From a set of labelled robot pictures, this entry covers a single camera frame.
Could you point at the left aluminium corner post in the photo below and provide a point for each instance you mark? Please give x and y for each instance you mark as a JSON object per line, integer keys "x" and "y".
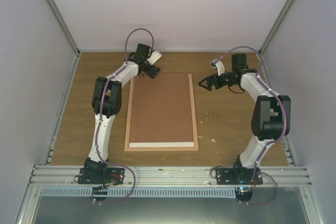
{"x": 53, "y": 6}

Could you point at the slotted grey cable duct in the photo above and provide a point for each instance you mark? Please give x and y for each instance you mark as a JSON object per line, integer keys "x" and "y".
{"x": 152, "y": 192}

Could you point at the right aluminium corner post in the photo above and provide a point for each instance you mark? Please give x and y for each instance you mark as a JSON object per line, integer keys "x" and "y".
{"x": 284, "y": 11}

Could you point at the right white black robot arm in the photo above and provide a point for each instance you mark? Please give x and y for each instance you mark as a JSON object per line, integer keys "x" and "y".
{"x": 270, "y": 120}

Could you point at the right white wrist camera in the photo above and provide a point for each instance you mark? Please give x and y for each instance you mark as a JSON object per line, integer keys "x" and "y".
{"x": 218, "y": 66}

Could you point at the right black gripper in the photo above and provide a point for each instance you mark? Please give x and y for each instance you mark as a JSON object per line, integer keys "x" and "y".
{"x": 210, "y": 79}

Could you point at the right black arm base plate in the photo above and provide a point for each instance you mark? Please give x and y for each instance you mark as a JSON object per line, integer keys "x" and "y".
{"x": 225, "y": 175}

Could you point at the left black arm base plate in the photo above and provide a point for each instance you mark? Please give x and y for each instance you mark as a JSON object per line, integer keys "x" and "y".
{"x": 111, "y": 176}

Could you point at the aluminium front mounting rail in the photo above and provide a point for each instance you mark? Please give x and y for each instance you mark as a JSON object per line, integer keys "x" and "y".
{"x": 167, "y": 176}

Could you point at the light wooden picture frame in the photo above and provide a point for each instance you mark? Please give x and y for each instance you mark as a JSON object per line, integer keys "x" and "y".
{"x": 195, "y": 119}

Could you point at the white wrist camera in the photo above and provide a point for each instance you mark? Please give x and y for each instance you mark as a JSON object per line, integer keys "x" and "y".
{"x": 154, "y": 57}
{"x": 218, "y": 66}

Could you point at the brown frame backing board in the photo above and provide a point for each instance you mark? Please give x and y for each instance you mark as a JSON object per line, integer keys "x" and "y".
{"x": 160, "y": 108}

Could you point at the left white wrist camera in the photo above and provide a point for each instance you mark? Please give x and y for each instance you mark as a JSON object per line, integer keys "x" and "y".
{"x": 154, "y": 57}

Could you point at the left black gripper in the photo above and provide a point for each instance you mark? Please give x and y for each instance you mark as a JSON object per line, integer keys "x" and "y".
{"x": 150, "y": 72}

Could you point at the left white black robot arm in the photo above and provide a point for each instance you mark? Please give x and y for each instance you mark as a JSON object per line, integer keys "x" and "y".
{"x": 107, "y": 101}

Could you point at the aluminium corner post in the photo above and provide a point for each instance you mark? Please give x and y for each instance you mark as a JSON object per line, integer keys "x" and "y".
{"x": 284, "y": 11}
{"x": 53, "y": 6}

